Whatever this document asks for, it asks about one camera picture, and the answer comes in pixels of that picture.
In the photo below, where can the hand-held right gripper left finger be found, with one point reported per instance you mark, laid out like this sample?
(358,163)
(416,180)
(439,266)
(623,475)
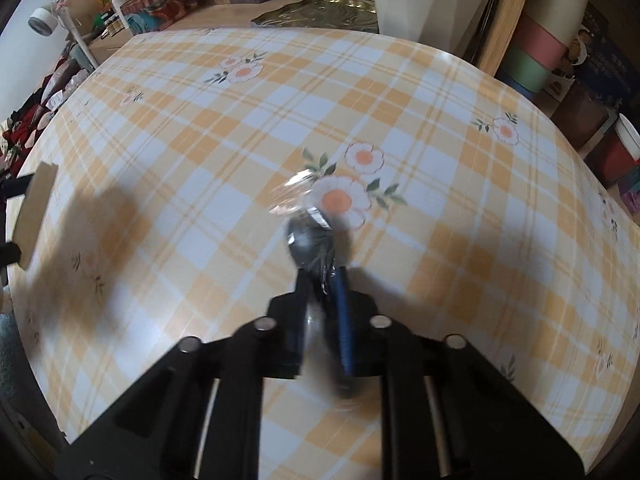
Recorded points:
(300,325)

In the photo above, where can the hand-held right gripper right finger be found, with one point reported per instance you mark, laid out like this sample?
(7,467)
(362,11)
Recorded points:
(345,325)

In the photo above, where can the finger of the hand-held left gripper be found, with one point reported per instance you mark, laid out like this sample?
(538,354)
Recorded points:
(9,254)
(15,186)

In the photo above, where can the pile of colourful clothes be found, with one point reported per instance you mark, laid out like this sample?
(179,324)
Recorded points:
(30,110)

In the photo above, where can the white desk fan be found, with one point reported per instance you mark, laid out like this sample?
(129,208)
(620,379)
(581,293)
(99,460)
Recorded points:
(42,21)

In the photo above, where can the yellow plaid floral tablecloth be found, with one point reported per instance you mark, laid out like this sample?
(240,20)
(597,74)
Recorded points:
(200,135)

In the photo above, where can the copper tin box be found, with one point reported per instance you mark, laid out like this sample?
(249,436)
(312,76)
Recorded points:
(165,2)

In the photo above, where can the low wooden sideboard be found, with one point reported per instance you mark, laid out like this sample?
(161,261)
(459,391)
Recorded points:
(225,15)

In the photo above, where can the blue cup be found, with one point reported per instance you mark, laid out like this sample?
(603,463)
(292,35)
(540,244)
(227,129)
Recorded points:
(512,87)

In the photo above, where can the gold embossed tray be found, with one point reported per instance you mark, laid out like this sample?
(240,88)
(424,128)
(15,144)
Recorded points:
(320,15)

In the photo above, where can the green cup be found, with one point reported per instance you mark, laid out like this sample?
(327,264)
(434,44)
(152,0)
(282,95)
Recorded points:
(525,69)

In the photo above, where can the brown tinted cup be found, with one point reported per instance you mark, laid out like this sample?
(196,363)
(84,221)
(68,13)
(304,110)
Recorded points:
(580,115)

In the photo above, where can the purple illustrated box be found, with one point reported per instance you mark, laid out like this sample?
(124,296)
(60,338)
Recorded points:
(631,187)

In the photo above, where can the red cup white lid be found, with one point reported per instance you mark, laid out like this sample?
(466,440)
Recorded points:
(620,152)

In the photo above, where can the pink cup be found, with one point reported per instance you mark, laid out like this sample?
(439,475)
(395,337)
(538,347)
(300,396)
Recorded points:
(540,40)

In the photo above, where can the dark illustrated box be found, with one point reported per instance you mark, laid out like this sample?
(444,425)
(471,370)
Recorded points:
(605,55)

